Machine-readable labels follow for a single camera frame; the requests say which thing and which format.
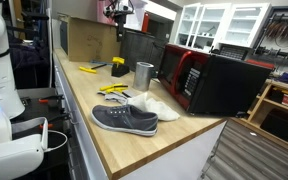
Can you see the dark purple fabric pile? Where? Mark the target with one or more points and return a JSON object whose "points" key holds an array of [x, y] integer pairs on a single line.
{"points": [[27, 56]]}

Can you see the black tool cart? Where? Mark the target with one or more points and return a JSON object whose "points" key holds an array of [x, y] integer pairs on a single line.
{"points": [[34, 110]]}

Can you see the cardboard box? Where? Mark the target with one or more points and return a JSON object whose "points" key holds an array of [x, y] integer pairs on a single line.
{"points": [[84, 40]]}

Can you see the gray cloth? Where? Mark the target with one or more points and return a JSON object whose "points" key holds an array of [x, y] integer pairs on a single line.
{"points": [[112, 97]]}

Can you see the red upright post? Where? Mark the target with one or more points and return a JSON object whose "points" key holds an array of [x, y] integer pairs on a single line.
{"points": [[145, 22]]}

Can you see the white counter cabinet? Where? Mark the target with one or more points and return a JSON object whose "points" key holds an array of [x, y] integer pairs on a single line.
{"points": [[170, 160]]}

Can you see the wooden shelf unit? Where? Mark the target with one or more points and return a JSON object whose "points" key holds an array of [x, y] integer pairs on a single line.
{"points": [[262, 100]]}

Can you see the metal cylinder cup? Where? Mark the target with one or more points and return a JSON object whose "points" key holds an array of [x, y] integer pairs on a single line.
{"points": [[142, 76]]}

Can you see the red and black microwave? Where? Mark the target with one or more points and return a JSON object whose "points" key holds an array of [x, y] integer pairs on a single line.
{"points": [[224, 83]]}

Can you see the gray canvas shoe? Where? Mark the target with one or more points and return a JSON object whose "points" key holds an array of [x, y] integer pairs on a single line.
{"points": [[124, 118]]}

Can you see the white glass door cabinet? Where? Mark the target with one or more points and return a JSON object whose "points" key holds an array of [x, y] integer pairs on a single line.
{"points": [[240, 26]]}

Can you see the white cloth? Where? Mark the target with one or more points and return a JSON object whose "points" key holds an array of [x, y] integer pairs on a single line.
{"points": [[157, 106]]}

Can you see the black mesh basket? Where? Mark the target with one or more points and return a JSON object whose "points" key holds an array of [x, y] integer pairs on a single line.
{"points": [[234, 52]]}

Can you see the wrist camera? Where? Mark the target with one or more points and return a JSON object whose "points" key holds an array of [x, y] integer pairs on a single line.
{"points": [[108, 11]]}

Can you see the black case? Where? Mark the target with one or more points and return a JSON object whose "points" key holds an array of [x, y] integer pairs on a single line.
{"points": [[280, 125]]}

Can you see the black hex key stand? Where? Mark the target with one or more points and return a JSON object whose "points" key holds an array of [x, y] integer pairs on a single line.
{"points": [[120, 70]]}

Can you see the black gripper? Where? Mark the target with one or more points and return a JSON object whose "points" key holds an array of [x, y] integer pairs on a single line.
{"points": [[120, 19]]}

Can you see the black pegboard tool rack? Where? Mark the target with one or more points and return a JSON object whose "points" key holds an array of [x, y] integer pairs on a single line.
{"points": [[284, 50]]}

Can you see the dark gray fabric bin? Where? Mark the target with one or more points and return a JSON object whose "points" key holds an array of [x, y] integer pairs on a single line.
{"points": [[140, 48]]}

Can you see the blue flat strip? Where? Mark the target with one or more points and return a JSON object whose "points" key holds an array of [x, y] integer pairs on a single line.
{"points": [[99, 62]]}

